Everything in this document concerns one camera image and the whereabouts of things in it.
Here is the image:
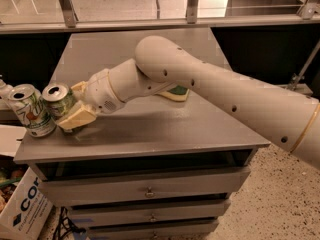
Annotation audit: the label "grey drawer cabinet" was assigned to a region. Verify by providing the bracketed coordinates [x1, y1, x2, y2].
[13, 27, 271, 240]

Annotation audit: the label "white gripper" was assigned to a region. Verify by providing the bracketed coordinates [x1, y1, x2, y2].
[57, 69, 125, 130]

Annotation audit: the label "white 7up can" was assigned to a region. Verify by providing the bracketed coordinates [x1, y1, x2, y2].
[8, 84, 56, 138]

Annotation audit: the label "white plastic bottle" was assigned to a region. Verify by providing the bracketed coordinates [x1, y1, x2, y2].
[0, 75, 13, 106]

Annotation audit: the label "green yellow sponge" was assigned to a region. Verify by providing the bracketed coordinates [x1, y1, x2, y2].
[158, 85, 189, 102]

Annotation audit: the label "white cardboard box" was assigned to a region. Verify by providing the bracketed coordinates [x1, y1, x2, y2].
[0, 125, 53, 240]

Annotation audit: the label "green soda can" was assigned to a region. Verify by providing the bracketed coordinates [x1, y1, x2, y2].
[42, 82, 76, 120]

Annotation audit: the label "grey metal rail frame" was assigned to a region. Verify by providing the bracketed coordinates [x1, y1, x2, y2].
[0, 0, 320, 33]

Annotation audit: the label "black cables under cabinet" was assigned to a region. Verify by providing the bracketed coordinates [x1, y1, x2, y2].
[51, 207, 88, 240]

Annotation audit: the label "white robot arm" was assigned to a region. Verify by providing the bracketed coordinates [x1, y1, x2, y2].
[58, 36, 320, 169]

